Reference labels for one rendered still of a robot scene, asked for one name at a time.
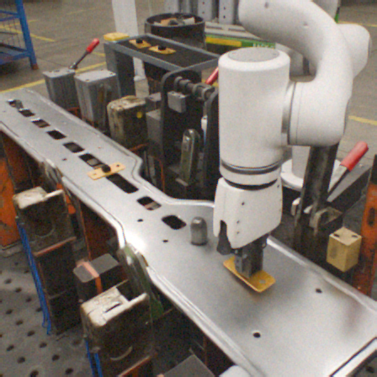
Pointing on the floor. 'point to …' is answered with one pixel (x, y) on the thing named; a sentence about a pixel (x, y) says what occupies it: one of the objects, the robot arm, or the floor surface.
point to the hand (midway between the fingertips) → (248, 259)
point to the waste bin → (177, 28)
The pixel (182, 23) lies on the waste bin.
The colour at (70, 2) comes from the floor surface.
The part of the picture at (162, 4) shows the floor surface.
